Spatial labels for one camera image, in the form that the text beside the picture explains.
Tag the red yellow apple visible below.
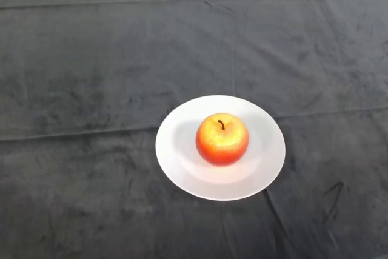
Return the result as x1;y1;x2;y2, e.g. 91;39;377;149
195;113;250;167

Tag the white round plate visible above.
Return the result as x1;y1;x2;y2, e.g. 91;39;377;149
155;95;286;202

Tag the black velvet cloth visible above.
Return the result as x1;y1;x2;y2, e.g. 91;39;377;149
0;0;388;259

